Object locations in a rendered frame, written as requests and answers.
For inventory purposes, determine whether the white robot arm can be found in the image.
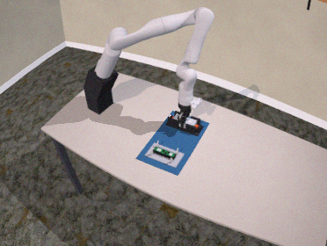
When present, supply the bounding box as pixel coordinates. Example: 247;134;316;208
95;7;214;110

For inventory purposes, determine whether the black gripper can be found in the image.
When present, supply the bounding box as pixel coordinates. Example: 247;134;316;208
178;103;192;128

